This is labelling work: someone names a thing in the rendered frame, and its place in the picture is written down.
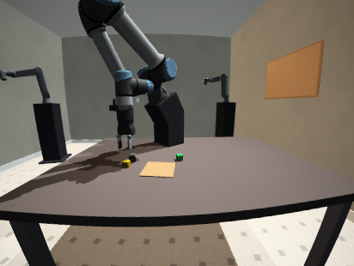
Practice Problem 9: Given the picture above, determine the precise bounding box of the green die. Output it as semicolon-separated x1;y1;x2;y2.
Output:
176;154;183;161

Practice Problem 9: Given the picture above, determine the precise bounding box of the peach flat mat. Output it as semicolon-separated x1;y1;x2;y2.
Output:
139;162;175;178

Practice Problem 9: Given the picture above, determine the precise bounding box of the yellow die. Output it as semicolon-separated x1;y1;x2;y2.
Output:
122;160;131;168

